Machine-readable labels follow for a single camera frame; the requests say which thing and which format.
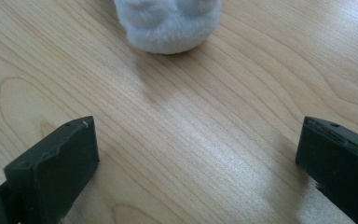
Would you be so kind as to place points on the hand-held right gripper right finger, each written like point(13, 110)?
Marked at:
point(341, 161)

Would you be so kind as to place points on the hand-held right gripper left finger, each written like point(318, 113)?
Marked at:
point(54, 169)

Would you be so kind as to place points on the white plush toy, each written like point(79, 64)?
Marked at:
point(167, 23)

